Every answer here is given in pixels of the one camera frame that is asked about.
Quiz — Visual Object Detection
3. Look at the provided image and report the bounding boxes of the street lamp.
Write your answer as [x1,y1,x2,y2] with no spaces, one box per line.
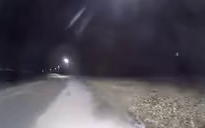
[62,57,71,72]

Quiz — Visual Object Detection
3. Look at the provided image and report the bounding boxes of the grass verge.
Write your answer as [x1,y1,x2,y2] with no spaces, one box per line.
[78,77,205,128]

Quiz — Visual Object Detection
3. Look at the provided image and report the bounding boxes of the grey asphalt path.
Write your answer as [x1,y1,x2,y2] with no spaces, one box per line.
[0,75,138,128]

